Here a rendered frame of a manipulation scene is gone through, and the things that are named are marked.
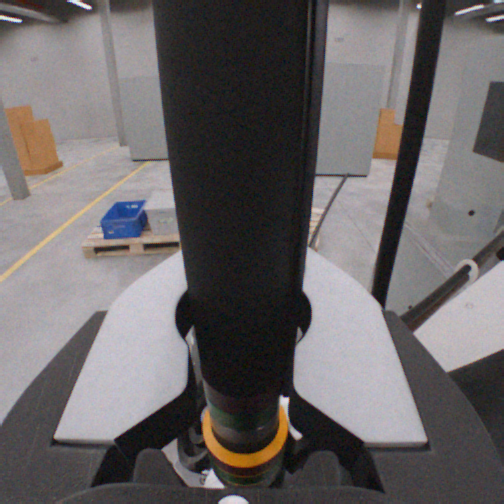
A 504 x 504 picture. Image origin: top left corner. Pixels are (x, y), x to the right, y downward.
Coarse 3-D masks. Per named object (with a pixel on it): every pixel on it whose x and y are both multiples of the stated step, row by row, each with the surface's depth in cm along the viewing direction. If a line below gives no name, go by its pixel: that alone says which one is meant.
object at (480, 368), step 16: (496, 352) 21; (464, 368) 22; (480, 368) 21; (496, 368) 19; (464, 384) 20; (480, 384) 18; (496, 384) 17; (480, 400) 17; (496, 400) 16; (480, 416) 15; (496, 416) 14; (496, 432) 13; (496, 448) 12
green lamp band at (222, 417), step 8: (280, 392) 11; (208, 400) 11; (280, 400) 12; (216, 408) 11; (272, 408) 11; (216, 416) 11; (224, 416) 11; (232, 416) 10; (240, 416) 10; (248, 416) 10; (256, 416) 11; (264, 416) 11; (272, 416) 11; (224, 424) 11; (232, 424) 11; (240, 424) 11; (248, 424) 11; (256, 424) 11
